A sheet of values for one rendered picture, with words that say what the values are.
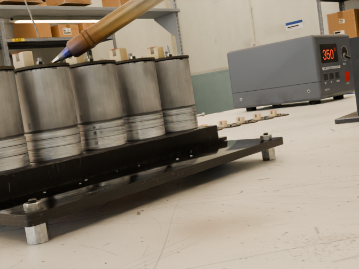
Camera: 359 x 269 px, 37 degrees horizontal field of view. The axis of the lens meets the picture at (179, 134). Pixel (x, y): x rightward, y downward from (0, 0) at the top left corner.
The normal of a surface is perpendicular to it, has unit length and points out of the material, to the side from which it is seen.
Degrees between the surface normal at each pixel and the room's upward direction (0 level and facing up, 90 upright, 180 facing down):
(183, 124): 90
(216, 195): 0
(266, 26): 90
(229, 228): 0
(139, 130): 90
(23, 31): 90
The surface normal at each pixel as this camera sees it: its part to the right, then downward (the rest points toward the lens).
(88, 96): -0.06, 0.08
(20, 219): -0.65, 0.15
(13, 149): 0.78, -0.07
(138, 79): 0.20, 0.04
